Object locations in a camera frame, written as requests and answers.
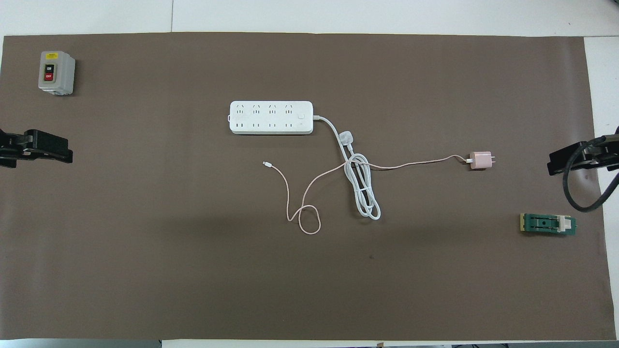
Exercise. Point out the green knife switch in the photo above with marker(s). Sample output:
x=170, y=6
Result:
x=541, y=224

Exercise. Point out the grey on-off switch box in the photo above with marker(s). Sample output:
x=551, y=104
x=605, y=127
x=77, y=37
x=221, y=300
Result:
x=62, y=67

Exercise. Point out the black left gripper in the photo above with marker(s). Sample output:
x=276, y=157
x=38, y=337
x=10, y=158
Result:
x=12, y=147

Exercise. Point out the pink USB charger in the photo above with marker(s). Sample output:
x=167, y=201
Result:
x=479, y=160

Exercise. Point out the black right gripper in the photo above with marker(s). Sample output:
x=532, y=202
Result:
x=602, y=153

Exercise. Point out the white power strip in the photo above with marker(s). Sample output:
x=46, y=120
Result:
x=271, y=119

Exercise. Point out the brown table mat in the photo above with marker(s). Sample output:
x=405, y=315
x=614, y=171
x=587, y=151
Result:
x=309, y=280

